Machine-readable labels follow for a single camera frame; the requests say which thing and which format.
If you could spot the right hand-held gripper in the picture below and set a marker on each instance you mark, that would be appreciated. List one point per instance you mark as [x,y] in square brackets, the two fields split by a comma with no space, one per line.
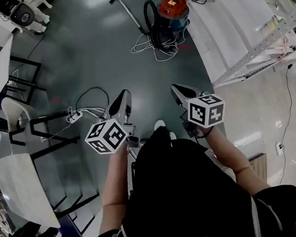
[205,109]

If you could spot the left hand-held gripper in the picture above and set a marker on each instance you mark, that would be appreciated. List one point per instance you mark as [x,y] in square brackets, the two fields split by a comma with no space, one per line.
[105,137]

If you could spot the person's right forearm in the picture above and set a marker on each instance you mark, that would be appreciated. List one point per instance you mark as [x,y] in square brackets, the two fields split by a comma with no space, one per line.
[232,159]

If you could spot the wooden slatted board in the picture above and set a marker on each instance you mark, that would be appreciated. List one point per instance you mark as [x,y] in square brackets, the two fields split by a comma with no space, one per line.
[258,167]

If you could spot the white legged robot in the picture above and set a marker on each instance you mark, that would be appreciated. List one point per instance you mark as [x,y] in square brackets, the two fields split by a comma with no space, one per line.
[41,11]

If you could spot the red and blue vacuum cleaner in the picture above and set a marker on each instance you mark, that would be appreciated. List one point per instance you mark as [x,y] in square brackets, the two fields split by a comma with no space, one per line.
[172,6]

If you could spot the white table with black frame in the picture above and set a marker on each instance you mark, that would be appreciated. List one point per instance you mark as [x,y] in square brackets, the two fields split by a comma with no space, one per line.
[1,69]

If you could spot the white metal shelving rack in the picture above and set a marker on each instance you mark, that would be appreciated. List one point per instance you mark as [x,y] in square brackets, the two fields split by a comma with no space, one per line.
[233,29]

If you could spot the white shoe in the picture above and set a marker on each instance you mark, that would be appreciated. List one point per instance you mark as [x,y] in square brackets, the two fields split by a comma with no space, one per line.
[160,124]
[172,135]

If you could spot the person's black clothing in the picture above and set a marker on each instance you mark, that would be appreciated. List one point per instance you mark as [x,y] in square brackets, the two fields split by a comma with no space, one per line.
[186,189]

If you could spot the metal vacuum wand with nozzle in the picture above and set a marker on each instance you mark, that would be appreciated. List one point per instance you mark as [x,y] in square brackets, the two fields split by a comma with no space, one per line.
[130,15]

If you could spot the white chair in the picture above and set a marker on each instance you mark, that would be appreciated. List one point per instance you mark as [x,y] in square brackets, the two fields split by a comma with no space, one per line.
[12,107]

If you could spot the white table with black legs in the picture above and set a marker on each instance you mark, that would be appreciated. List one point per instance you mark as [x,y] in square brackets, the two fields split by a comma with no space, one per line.
[22,187]

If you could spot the person's left forearm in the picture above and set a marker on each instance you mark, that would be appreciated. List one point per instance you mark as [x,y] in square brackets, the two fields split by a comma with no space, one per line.
[113,186]

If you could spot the black wrist band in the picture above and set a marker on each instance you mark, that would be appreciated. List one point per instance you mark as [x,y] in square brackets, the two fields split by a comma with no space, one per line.
[207,133]

